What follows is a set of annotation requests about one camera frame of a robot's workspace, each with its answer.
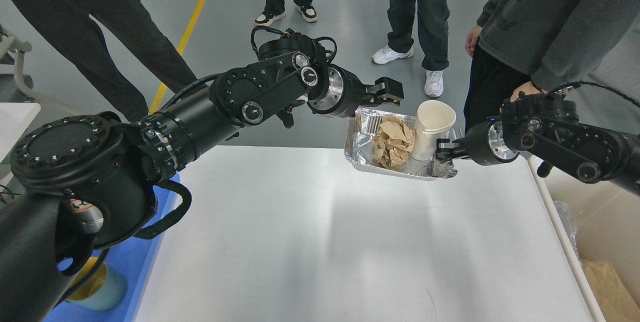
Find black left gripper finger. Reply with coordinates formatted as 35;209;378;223
364;77;405;107

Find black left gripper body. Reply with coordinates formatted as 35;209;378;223
307;64;372;119

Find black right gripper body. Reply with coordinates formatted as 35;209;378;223
457;119;520;166

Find beige paper cup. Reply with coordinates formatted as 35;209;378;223
410;99;457;161

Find brown paper napkin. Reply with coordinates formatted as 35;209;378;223
373;115;416;171

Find aluminium foil container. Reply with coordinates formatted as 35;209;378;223
344;107;458;181

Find teal mug yellow inside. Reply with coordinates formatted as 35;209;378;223
66;262;128;311

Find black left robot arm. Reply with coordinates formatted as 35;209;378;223
0;28;404;322

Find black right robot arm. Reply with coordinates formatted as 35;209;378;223
435;80;640;195

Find person with white sneakers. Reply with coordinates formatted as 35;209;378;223
371;0;450;98

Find white plastic bin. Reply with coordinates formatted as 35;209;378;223
534;169;640;322

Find person in grey sweater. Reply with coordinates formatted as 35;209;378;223
463;0;639;131

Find brown paper bag in bin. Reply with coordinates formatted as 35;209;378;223
580;259;640;322

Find blue plastic tray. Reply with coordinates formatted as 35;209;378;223
42;172;181;322

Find person in beige top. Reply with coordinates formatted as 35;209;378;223
10;0;196;121

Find white side table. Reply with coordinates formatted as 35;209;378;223
0;102;41;161

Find grey wheeled chair base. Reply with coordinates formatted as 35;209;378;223
0;26;82;116

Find black cables at left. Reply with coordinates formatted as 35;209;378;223
0;185;21;205

